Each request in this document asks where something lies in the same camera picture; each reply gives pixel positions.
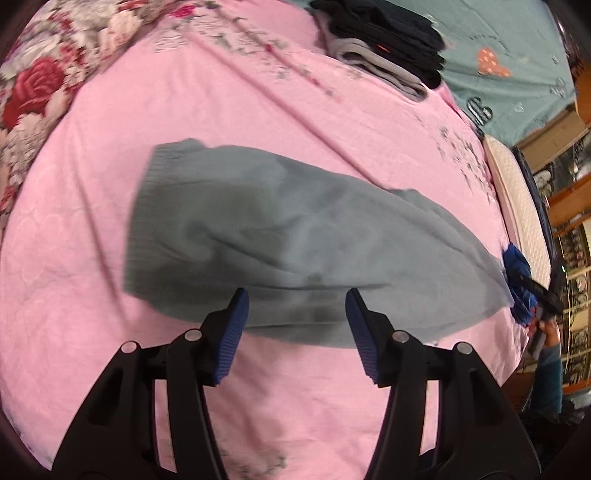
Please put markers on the grey-green fleece pants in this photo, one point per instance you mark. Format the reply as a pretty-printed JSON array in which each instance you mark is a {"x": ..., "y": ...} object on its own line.
[{"x": 297, "y": 238}]

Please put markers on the pink floral bed sheet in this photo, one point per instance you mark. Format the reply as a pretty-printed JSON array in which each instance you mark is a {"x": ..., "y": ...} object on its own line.
[{"x": 232, "y": 73}]

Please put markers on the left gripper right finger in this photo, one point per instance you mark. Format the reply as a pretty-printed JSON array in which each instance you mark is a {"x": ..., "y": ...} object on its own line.
[{"x": 446, "y": 417}]

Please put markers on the red floral pillow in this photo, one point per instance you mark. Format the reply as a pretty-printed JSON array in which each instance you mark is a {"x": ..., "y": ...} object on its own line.
[{"x": 63, "y": 45}]

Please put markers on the teal sleeve forearm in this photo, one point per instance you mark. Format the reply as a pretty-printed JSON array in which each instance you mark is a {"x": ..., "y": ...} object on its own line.
[{"x": 547, "y": 394}]

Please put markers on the teal heart-print sheet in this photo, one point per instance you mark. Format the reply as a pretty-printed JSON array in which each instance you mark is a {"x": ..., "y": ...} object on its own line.
[{"x": 504, "y": 63}]

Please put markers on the folded black pants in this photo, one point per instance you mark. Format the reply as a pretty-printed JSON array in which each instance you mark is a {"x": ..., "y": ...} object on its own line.
[{"x": 397, "y": 34}]

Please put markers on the cream quilted pillow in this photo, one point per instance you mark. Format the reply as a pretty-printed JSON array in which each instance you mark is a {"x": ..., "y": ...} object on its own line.
[{"x": 521, "y": 217}]

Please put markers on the dark navy cloth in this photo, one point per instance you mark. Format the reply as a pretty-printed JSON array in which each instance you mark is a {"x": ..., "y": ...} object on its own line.
[{"x": 539, "y": 204}]

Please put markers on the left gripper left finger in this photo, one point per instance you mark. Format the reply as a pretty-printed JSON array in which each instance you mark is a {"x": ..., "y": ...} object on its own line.
[{"x": 113, "y": 434}]

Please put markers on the folded grey pants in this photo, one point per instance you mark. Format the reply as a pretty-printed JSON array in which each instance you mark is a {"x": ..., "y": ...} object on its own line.
[{"x": 356, "y": 53}]

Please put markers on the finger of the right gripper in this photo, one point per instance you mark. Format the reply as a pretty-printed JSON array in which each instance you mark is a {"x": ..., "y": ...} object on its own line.
[{"x": 549, "y": 299}]

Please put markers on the blue fleece garment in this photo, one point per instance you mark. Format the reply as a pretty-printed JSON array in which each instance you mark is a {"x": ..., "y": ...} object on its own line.
[{"x": 518, "y": 268}]

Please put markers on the person right hand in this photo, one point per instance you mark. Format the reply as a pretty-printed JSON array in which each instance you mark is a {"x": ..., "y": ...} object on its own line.
[{"x": 550, "y": 328}]

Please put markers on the wooden display cabinet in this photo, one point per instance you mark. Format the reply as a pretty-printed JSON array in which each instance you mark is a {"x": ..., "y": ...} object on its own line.
[{"x": 560, "y": 159}]

